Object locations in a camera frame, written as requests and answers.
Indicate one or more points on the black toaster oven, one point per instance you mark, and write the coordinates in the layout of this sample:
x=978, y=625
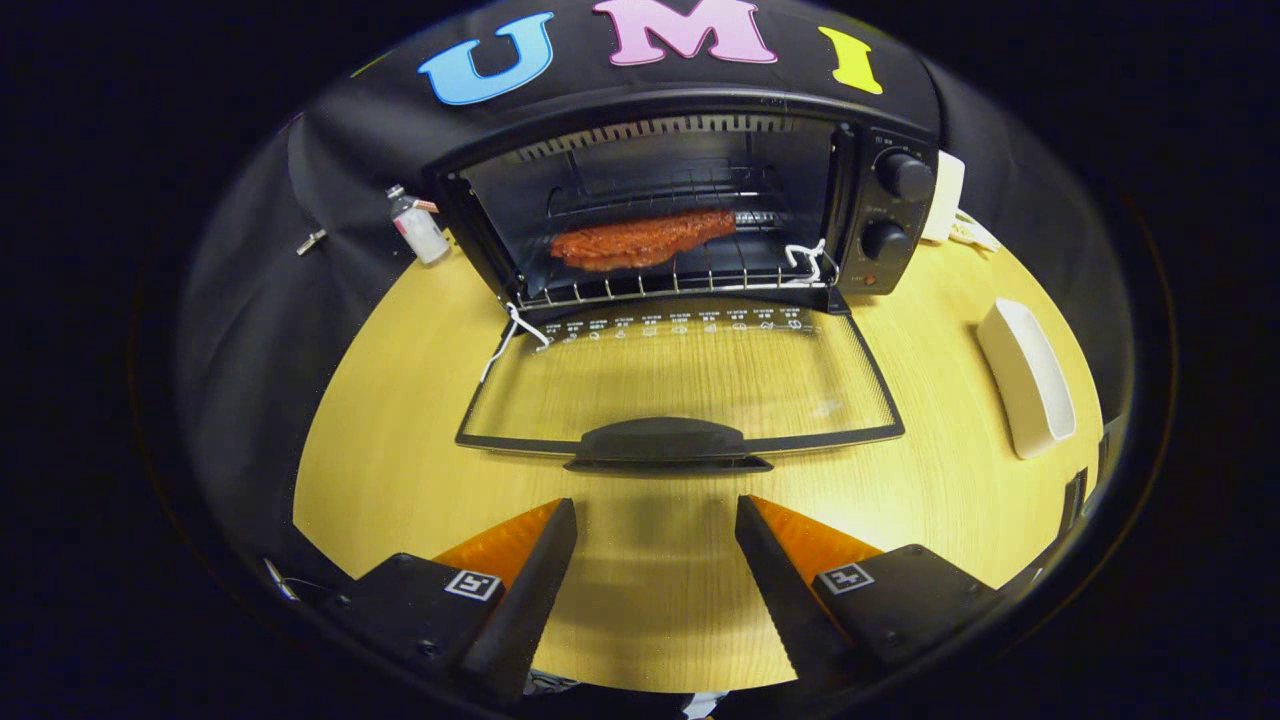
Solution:
x=855, y=180

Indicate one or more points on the white bread toaster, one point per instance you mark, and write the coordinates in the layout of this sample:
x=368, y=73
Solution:
x=948, y=195

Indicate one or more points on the clear plastic bottle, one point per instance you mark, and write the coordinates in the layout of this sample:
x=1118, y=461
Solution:
x=425, y=235

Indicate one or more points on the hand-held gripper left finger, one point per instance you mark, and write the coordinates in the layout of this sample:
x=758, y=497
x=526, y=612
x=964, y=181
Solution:
x=525, y=610

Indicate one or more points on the silver metal clip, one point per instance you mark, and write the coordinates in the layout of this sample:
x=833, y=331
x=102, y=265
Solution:
x=311, y=241

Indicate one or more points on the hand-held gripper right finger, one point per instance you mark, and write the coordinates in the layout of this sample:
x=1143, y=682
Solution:
x=790, y=610

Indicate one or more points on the white foam tray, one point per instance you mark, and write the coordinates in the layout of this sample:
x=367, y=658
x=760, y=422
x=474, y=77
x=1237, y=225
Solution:
x=1030, y=385

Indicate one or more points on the red roasted meat piece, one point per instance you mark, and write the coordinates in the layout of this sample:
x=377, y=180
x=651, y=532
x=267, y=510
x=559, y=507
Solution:
x=640, y=242

